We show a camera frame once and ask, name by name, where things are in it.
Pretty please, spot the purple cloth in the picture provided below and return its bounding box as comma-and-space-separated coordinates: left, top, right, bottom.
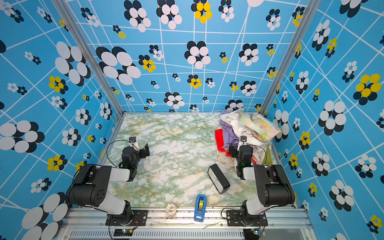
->
220, 120, 240, 150

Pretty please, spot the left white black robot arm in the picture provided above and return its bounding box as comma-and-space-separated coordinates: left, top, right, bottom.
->
66, 142, 150, 227

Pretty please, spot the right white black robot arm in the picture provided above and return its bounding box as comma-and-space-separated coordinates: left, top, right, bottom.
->
226, 145, 295, 227

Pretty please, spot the green cloth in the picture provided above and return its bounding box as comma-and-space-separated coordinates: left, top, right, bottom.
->
264, 147, 273, 166

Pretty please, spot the pastel floral cloth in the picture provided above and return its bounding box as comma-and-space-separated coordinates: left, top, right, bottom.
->
238, 112, 282, 142

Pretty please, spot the red cloth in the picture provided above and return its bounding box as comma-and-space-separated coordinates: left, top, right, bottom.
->
215, 129, 226, 152

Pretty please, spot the white cream cloth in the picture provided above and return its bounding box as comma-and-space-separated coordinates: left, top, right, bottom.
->
220, 109, 272, 165

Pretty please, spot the black alarm clock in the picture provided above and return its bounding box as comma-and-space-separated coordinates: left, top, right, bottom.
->
208, 164, 231, 194

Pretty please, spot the blue tape dispenser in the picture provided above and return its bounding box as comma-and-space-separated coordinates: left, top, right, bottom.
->
194, 195, 208, 223

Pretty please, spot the clear tape roll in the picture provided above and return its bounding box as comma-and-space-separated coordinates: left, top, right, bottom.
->
165, 204, 177, 218

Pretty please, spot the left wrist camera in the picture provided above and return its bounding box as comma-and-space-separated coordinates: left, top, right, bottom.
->
129, 137, 137, 144

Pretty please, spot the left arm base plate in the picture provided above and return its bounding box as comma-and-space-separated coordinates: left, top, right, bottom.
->
105, 210, 148, 227

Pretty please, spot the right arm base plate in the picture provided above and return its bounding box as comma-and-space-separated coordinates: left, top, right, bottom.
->
223, 209, 268, 228

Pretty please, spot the aluminium front rail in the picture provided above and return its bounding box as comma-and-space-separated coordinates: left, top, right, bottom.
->
57, 207, 317, 240

